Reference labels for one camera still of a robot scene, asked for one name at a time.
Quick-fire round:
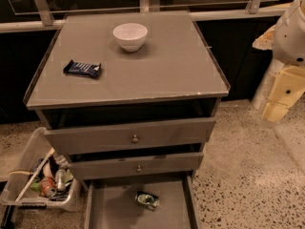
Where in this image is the bottom grey drawer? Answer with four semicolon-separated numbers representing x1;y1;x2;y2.
84;173;201;229

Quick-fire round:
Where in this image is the middle grey drawer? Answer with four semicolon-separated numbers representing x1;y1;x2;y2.
69;152;203;180

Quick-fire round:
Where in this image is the grey drawer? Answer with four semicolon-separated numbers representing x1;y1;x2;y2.
45;117;215;155
84;173;201;229
69;152;203;180

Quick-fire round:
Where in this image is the metal railing with glass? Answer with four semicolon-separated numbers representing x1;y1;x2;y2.
0;0;294;33

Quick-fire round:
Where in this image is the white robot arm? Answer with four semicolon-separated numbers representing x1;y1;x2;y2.
253;0;305;122

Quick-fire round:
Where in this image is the white ceramic bowl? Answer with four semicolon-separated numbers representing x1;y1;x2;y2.
112;23;148;52

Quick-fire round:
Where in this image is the crushed green can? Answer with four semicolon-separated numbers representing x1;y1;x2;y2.
135;191;159;211

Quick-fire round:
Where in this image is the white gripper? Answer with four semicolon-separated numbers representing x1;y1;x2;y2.
253;26;305;122

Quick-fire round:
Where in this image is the top grey drawer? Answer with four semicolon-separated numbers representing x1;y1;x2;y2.
45;117;215;155

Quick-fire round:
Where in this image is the grey drawer cabinet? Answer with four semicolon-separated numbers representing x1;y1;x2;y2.
23;10;231;229

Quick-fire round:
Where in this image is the silver crushed can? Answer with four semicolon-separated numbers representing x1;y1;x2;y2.
55;169;66;192

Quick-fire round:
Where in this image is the red crushed can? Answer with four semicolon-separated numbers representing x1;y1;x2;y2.
40;177;57;198

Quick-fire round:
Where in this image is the clear plastic bin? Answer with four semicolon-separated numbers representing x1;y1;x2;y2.
0;127;81;212

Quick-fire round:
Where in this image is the white stick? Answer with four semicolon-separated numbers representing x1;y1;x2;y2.
15;148;54;202

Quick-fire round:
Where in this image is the dark blue snack bar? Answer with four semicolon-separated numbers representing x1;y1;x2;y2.
63;60;101;79

